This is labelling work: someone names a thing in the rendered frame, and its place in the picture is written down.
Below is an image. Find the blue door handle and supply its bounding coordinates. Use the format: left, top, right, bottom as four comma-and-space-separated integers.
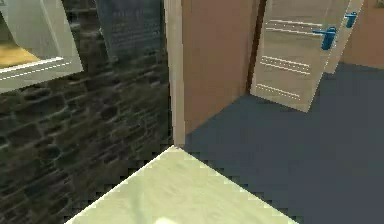
312, 26, 338, 52
343, 11, 358, 29

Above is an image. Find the beige room door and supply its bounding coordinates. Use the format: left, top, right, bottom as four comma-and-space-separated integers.
249, 0, 365, 114

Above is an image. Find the white framed window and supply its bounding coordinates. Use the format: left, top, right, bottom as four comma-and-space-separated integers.
0, 0, 84, 94

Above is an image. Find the dark grey wall picture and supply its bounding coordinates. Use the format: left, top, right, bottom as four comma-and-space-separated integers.
94, 0, 167, 63

